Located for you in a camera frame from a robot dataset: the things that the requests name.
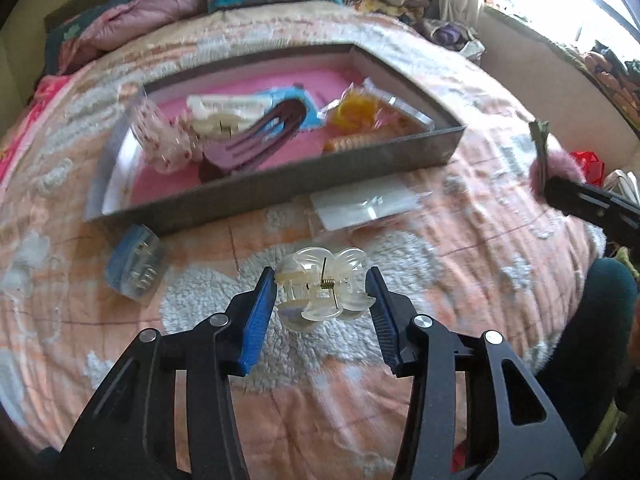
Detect maroon hair clip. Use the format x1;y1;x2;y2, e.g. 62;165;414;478
198;99;307;183

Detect pink and navy quilt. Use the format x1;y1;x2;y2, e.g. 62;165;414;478
43;0;207;76

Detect sheer pink dotted scrunchie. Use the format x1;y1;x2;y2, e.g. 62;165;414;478
129;98;203;174

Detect pink cartoon blanket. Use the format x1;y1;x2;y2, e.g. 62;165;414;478
0;76;70;182

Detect pink pompom hair clip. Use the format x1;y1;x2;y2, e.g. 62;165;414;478
528;119;586;203

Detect red plastic bag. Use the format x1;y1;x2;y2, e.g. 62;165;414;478
570;151;605;186

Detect shallow pink-lined cardboard box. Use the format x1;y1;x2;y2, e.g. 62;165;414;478
84;44;464;235

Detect orange white patterned bedspread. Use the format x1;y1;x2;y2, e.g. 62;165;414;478
0;0;609;480

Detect white wire rack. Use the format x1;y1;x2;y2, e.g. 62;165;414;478
603;169;639;202

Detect cream white claw clip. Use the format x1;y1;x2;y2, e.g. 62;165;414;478
186;94;273;139

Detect clear flat plastic bag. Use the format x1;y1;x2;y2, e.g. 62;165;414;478
307;188;421;232

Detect clear butterfly claw clip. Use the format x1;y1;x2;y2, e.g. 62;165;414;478
274;247;374;332

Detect yellow rings in plastic bag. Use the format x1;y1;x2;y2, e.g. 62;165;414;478
324;77;436;134

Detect floral laundry basket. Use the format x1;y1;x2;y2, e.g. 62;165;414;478
416;18;485;65

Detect orange spiral hair tie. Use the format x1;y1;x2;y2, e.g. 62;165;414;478
323;131;386;154

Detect blue small clip box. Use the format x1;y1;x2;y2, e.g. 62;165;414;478
104;224;167;304

